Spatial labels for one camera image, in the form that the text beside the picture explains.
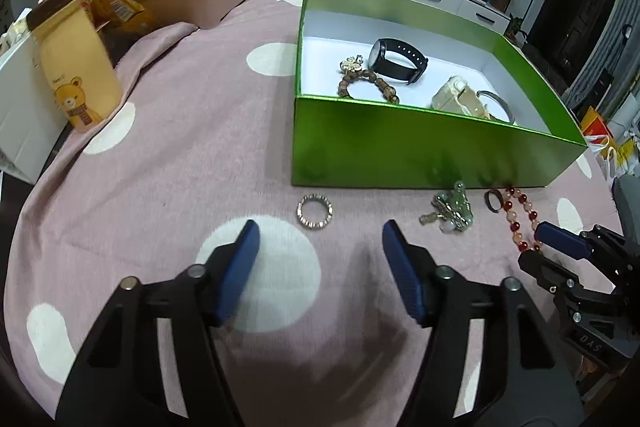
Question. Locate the black wristwatch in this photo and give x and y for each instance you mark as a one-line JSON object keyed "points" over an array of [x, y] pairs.
{"points": [[397, 60]]}

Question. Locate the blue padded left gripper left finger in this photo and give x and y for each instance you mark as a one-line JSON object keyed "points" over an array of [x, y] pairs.
{"points": [[240, 258]]}

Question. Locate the pink polka dot tablecloth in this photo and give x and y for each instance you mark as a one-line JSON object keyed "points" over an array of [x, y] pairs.
{"points": [[202, 144]]}

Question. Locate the green cardboard box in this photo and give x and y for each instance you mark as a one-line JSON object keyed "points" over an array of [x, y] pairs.
{"points": [[362, 141]]}

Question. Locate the yellow shopping bag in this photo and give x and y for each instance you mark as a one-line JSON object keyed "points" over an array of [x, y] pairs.
{"points": [[600, 138]]}

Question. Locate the pearl flower brooch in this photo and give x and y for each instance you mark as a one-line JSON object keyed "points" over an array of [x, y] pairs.
{"points": [[352, 66]]}

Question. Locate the yellow bear cup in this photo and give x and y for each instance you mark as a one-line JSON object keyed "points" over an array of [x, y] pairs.
{"points": [[75, 62]]}

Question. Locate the cream shell ornament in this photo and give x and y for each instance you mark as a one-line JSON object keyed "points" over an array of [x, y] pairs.
{"points": [[455, 96]]}

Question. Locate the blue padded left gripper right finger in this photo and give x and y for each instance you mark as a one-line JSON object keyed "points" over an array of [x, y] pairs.
{"points": [[409, 266]]}

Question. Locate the green jade pendant keychain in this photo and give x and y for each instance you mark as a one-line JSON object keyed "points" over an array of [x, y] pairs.
{"points": [[451, 210]]}

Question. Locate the grey curtain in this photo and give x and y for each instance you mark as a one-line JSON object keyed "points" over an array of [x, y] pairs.
{"points": [[603, 55]]}

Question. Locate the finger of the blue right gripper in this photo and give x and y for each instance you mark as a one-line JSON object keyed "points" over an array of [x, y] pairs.
{"points": [[566, 242]]}

